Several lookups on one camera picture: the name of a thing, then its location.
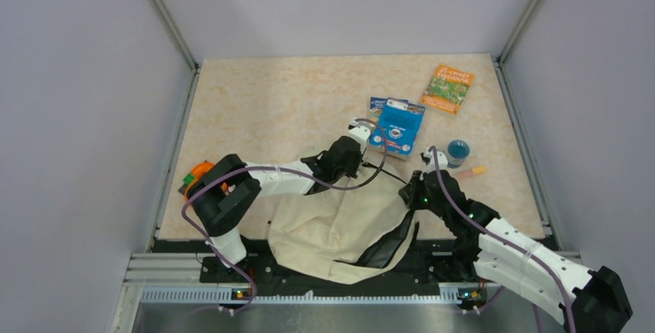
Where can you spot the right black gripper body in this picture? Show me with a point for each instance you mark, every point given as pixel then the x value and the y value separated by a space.
pixel 419 197

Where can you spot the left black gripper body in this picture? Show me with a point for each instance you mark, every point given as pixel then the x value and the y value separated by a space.
pixel 350 169

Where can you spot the beige canvas backpack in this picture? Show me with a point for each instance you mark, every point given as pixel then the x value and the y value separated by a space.
pixel 346 235

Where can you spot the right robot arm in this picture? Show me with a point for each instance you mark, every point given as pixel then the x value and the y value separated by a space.
pixel 577 297

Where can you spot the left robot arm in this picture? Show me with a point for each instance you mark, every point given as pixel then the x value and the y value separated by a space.
pixel 247 182

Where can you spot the blue lidded jar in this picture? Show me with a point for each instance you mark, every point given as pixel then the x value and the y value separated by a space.
pixel 457 151

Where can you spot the pink orange marker pen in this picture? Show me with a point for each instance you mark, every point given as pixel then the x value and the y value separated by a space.
pixel 471 172

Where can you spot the blue and white booklet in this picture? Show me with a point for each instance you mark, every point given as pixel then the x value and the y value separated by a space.
pixel 376 106

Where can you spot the orange paperback book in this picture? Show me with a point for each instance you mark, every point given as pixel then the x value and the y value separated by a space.
pixel 447 89

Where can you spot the orange tape dispenser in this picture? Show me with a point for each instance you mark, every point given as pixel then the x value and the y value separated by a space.
pixel 200 177

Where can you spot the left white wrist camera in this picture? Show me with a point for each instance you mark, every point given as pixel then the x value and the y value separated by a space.
pixel 360 130

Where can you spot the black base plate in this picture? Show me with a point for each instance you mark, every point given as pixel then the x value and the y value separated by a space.
pixel 426 265

